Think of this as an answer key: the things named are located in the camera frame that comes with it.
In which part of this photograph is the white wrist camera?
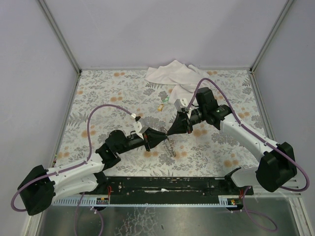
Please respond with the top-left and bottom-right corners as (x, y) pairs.
(130, 114), (149, 140)
(174, 98), (191, 118)

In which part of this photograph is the purple floor cable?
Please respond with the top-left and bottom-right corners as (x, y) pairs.
(73, 191), (104, 236)
(242, 188), (278, 233)

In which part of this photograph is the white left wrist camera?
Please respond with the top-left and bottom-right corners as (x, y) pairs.
(130, 114), (149, 140)

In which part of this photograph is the white disc with keyrings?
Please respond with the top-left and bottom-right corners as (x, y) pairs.
(163, 137), (176, 157)

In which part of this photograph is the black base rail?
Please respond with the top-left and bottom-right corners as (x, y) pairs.
(85, 176), (246, 202)

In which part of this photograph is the purple right floor cable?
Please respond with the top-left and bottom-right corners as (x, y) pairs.
(242, 188), (278, 233)

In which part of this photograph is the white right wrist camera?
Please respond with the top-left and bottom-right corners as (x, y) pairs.
(174, 98), (191, 118)

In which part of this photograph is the grey left corner post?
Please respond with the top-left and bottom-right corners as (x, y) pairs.
(36, 0), (82, 74)

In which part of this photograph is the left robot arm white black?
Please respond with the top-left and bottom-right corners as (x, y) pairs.
(18, 128), (167, 216)

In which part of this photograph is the purple left floor cable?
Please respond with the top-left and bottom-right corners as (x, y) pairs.
(73, 191), (104, 236)

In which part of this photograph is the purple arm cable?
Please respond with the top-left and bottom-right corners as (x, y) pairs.
(11, 104), (137, 212)
(186, 78), (310, 191)

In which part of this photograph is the white slotted cable duct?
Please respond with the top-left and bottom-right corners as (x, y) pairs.
(52, 195), (243, 208)

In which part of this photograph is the grey aluminium corner post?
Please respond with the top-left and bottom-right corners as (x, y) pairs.
(250, 0), (295, 74)

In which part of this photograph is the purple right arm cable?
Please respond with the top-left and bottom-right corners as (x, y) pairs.
(186, 78), (310, 191)

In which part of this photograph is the white crumpled cloth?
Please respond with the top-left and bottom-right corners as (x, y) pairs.
(145, 60), (209, 104)

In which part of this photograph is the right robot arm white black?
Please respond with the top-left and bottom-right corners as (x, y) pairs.
(167, 88), (297, 192)

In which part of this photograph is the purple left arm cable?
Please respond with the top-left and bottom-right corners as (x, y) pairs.
(11, 104), (137, 212)

